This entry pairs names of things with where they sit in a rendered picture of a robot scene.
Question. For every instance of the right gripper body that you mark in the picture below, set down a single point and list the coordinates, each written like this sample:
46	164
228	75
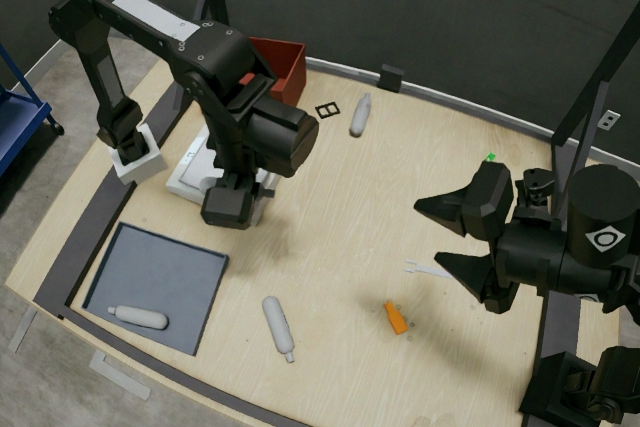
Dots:
233	205

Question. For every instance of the black rectangular buckle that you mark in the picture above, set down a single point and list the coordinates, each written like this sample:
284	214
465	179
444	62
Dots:
327	109

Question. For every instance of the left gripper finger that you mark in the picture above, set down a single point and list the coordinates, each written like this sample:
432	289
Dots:
442	209
470	271

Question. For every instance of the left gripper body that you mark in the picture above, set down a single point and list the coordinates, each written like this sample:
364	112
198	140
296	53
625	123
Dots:
528	254

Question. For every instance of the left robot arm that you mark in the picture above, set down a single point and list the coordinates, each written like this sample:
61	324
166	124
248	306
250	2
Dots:
603	233

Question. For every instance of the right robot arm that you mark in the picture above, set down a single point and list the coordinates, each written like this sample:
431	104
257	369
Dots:
209	57

